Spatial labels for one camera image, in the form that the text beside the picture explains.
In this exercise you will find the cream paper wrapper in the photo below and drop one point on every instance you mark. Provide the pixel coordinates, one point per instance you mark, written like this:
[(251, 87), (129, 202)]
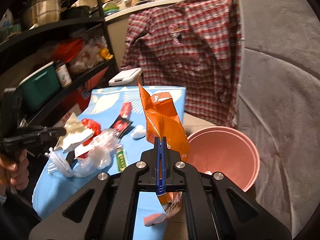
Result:
[(76, 135)]

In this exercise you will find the steel pot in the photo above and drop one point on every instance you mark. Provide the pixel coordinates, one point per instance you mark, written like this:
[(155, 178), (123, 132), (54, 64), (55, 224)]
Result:
[(41, 12)]

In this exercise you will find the white bag of food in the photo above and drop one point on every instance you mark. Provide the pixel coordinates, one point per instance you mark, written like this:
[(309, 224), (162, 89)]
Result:
[(88, 56)]

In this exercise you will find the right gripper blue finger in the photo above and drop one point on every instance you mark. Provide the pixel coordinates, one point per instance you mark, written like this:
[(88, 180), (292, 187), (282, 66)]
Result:
[(163, 172), (158, 166)]

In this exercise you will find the white lidded bin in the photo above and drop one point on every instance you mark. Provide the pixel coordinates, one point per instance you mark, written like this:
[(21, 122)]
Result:
[(126, 78)]

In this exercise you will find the orange snack bag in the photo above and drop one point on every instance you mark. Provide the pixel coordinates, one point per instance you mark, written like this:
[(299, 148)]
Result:
[(162, 120)]

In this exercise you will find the labelled sauce jar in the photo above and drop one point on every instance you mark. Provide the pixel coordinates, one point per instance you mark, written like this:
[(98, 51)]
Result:
[(63, 74)]

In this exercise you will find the clear plastic wrap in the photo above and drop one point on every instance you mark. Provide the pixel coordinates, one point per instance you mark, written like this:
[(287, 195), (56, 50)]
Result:
[(91, 164)]

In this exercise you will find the red cardboard box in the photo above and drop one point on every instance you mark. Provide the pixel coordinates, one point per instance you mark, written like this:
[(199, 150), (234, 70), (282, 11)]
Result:
[(76, 102)]

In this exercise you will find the black crab glove packet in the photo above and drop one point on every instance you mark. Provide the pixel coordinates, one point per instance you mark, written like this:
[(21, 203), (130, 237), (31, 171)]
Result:
[(121, 125)]

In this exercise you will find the red white paper box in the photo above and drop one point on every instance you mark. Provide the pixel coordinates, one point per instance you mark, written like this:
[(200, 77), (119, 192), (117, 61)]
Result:
[(97, 148)]

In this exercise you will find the white plastic straws bundle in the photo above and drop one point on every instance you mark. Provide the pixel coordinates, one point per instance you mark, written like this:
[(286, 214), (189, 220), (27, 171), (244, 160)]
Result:
[(58, 163)]

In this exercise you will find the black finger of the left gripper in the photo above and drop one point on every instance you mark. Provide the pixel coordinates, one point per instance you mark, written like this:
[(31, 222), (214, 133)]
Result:
[(55, 131)]

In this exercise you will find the green storage box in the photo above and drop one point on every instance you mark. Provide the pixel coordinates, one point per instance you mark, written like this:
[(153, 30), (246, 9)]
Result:
[(39, 86)]

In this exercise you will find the pink trash bin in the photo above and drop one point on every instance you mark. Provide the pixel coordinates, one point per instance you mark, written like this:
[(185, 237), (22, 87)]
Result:
[(226, 150)]

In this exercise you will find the blue winged table cloth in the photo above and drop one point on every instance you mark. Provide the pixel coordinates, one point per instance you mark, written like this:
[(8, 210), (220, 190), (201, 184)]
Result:
[(53, 189)]

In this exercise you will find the white tissue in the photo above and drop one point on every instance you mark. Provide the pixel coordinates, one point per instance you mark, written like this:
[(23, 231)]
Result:
[(138, 132)]

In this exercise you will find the red plaid shirt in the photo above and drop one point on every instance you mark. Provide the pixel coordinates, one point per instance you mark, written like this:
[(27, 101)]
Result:
[(193, 44)]

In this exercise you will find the red plastic bag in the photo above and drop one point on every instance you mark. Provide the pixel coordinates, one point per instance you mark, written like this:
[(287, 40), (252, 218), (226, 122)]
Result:
[(94, 126)]

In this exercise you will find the person's left hand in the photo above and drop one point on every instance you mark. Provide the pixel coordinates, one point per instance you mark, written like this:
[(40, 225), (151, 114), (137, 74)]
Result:
[(14, 172)]

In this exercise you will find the black metal shelf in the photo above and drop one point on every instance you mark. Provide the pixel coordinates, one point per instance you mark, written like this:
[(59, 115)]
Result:
[(23, 45)]

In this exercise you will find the red ointment box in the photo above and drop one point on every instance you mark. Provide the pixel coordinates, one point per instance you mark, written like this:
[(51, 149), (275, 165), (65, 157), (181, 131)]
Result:
[(125, 111)]

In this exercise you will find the green gum packet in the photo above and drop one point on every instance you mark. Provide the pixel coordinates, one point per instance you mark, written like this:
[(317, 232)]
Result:
[(121, 158)]

